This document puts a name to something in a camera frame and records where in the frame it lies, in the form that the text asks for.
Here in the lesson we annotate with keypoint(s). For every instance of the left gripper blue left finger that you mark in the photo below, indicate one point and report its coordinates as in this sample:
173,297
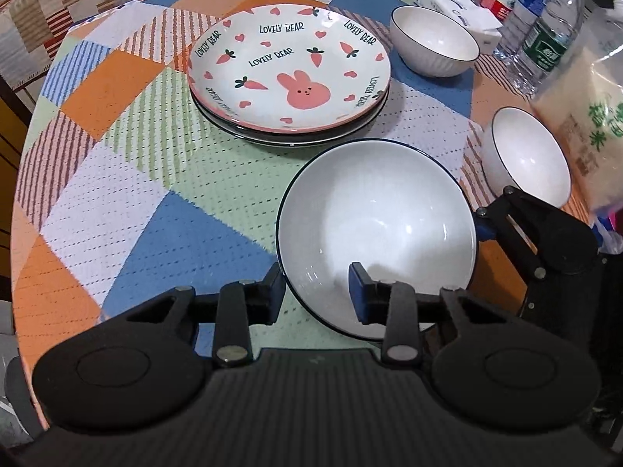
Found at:
263,299

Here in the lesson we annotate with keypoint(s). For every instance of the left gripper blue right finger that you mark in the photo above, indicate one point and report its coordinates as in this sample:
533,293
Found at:
370,299

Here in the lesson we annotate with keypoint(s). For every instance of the large white bowl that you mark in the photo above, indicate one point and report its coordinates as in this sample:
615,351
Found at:
383,204

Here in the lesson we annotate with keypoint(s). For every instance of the small white bowl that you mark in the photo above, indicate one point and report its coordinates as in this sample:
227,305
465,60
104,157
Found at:
432,44
518,151

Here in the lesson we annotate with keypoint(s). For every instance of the white sun plate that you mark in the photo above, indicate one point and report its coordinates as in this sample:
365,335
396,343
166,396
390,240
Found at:
312,139

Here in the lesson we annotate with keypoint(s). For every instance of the pink bunny carrot plate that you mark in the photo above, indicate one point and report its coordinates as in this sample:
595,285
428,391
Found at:
288,69

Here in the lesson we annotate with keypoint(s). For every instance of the colourful patchwork tablecloth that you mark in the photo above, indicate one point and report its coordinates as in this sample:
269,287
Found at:
123,191

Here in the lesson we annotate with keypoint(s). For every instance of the bag of rice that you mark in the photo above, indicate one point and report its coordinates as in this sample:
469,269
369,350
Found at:
580,102

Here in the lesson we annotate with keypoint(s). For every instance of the green label water bottle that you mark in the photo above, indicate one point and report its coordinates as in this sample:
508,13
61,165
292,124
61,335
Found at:
545,44

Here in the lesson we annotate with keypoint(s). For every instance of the white tissue box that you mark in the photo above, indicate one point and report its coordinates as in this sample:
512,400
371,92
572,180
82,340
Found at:
480,22

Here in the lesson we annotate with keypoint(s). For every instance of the blue label water bottle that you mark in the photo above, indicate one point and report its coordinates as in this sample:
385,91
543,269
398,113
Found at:
517,25

